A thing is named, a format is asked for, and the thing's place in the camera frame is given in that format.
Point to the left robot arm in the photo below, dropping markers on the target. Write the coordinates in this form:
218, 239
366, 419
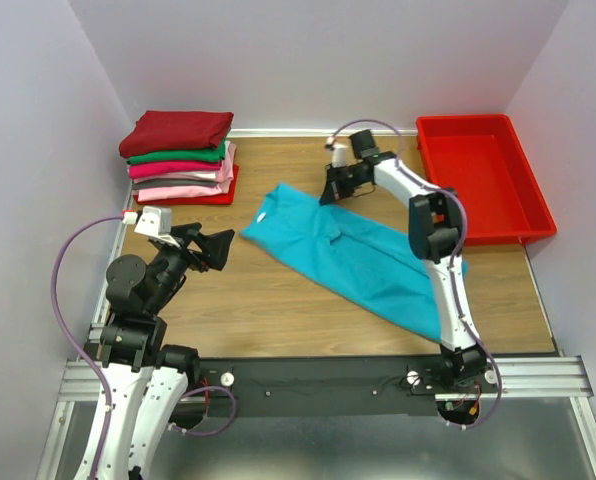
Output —
144, 378

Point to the teal t shirt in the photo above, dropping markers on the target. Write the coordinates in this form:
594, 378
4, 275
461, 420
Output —
365, 262

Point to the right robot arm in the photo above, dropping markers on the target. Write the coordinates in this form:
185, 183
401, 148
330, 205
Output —
436, 228

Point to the red plastic bin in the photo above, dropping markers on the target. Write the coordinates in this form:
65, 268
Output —
481, 157

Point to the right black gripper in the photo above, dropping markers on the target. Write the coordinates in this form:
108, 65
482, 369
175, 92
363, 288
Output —
339, 181

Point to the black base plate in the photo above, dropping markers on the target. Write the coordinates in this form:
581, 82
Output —
326, 386

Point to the magenta folded shirt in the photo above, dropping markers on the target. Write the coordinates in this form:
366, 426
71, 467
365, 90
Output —
138, 171

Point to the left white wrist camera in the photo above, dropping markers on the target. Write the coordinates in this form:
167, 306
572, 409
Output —
152, 222

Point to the grey folded shirt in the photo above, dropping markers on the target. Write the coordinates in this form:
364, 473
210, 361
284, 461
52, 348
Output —
165, 183

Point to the back aluminium rail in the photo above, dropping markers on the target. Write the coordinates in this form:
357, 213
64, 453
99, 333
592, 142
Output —
309, 133

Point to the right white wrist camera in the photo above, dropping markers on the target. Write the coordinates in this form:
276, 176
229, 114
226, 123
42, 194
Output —
338, 152

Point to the dark red folded shirt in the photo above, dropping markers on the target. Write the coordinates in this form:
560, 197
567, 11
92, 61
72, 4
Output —
159, 130

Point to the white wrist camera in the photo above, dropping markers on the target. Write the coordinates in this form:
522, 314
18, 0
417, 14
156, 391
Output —
338, 152
152, 222

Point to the aluminium frame rail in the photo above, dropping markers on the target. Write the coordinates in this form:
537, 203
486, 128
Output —
522, 377

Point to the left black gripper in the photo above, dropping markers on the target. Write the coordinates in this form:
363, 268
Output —
194, 244

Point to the green folded shirt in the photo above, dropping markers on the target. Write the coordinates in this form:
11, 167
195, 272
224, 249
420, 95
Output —
207, 155

